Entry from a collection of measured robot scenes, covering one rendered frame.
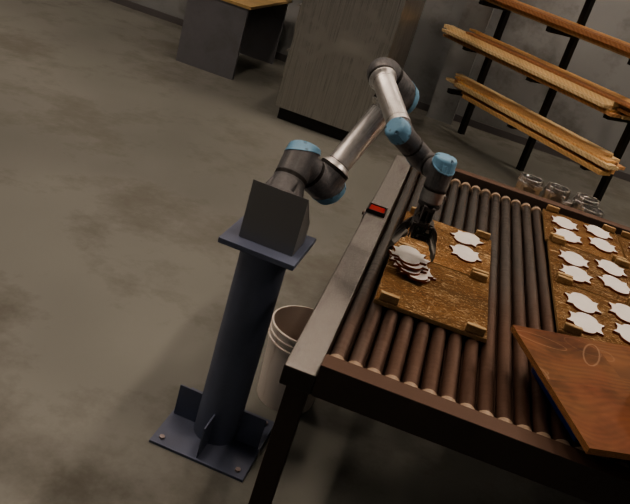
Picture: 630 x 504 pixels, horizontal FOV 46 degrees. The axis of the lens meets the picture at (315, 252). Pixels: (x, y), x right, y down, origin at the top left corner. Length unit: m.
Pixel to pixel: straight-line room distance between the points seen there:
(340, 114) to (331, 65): 0.44
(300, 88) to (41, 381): 4.46
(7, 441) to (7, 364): 0.43
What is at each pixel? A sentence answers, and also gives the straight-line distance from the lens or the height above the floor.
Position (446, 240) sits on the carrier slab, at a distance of 2.85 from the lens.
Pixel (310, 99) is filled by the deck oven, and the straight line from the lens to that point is 6.95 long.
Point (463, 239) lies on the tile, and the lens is 2.90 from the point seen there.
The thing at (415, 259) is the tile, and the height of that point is 0.99.
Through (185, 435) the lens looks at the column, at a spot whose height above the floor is 0.01.
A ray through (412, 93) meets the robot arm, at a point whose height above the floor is 1.42.
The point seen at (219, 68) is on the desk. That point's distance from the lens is 8.03.
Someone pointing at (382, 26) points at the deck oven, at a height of 1.08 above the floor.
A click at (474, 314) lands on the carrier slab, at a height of 0.94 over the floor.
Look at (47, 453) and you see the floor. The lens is 2.85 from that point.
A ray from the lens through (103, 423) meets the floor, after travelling 2.98.
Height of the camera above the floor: 1.94
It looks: 25 degrees down
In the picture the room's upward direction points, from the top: 17 degrees clockwise
